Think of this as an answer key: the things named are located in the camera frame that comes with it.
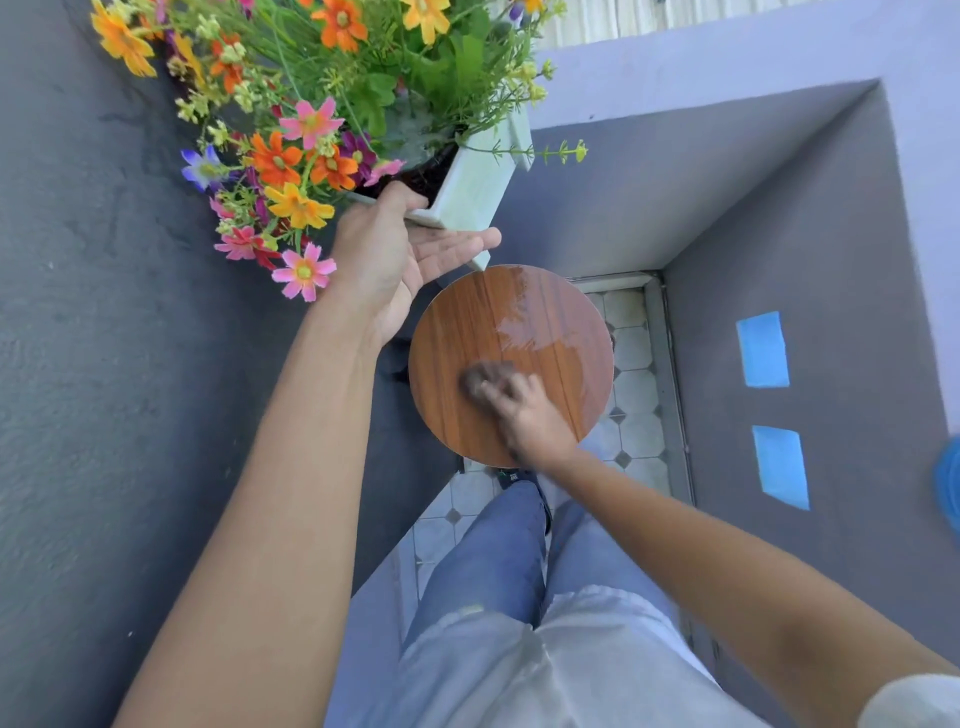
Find person's left hand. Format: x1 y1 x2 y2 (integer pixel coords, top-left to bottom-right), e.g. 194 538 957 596
327 179 502 350

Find person's right hand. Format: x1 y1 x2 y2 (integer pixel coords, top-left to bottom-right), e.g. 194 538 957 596
476 371 583 474

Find brown cleaning cloth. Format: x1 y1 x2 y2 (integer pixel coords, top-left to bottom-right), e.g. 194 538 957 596
458 361 519 403

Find colourful flowers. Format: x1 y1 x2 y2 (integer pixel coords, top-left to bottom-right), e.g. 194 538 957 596
89 0 590 304

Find blue watering can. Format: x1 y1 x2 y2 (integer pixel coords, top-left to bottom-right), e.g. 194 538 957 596
932 436 960 535

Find person's right forearm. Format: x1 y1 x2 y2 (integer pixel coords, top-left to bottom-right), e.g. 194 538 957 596
536 446 960 728

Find person's left forearm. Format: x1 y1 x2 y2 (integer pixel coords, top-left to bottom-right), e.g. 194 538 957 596
112 292 388 728

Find dark shoe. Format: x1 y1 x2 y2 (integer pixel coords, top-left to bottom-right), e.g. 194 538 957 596
494 466 555 535

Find round wooden table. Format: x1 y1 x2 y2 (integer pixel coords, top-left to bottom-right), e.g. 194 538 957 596
407 263 616 470

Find blue jeans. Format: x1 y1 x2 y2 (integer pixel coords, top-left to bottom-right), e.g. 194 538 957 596
401 479 684 654

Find blue tape strip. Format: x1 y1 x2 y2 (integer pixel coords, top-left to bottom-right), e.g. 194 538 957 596
734 311 791 390
752 425 811 513

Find white shirt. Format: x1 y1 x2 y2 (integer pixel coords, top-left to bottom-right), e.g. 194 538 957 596
359 584 960 728

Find beige corrugated roof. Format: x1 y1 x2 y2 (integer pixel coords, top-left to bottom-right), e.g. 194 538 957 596
536 0 811 50

